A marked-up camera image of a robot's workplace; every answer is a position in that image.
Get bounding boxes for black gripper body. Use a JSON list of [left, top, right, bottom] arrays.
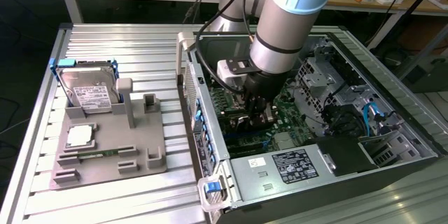
[[244, 71, 285, 101]]

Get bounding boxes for black expansion slot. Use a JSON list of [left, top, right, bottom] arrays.
[[226, 136, 266, 148], [229, 144, 269, 157]]

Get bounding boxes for green motherboard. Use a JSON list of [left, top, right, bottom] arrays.
[[208, 76, 317, 158]]

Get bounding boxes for silver chipset heatsink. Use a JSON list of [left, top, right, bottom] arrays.
[[273, 132, 298, 149]]

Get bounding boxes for perforated metal drive cage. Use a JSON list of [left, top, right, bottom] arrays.
[[293, 39, 354, 120]]

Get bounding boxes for grey power supply with label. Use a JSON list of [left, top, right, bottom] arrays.
[[229, 145, 337, 202]]

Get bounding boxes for black plastic shroud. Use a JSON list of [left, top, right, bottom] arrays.
[[316, 137, 381, 177]]

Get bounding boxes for blue release latch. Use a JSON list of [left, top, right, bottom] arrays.
[[204, 182, 221, 195]]

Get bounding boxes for grey disk bay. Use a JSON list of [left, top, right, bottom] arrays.
[[358, 129, 426, 168]]

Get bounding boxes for black computer tower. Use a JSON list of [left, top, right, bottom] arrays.
[[400, 57, 448, 93]]

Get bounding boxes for grey parts rack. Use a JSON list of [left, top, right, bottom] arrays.
[[48, 77, 169, 190]]

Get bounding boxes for green RAM stick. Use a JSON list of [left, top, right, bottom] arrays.
[[78, 149, 120, 158]]

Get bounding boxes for black and grey PC case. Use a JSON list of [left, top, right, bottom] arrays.
[[176, 26, 448, 224]]

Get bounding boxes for hard disk with blue carrier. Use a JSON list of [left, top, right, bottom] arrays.
[[48, 57, 121, 115]]

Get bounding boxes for black tripod pole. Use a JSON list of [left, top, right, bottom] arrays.
[[362, 0, 448, 49]]

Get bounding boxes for CPU chip silver lid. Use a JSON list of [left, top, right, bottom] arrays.
[[65, 125, 96, 148]]

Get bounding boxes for cluttered wooden desk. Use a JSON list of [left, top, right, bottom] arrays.
[[321, 0, 448, 49]]

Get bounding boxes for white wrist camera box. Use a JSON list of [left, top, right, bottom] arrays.
[[216, 58, 262, 95]]

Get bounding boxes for black power wire bundle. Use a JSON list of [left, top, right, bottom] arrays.
[[321, 103, 368, 138]]

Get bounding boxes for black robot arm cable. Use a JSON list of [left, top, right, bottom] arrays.
[[193, 0, 253, 95]]

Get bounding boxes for blue disk wire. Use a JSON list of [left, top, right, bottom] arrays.
[[362, 102, 381, 137]]

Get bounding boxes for hanging grey cable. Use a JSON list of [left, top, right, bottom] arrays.
[[180, 0, 208, 25]]

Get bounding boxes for grey aluminium post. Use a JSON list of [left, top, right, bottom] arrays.
[[394, 23, 448, 79]]

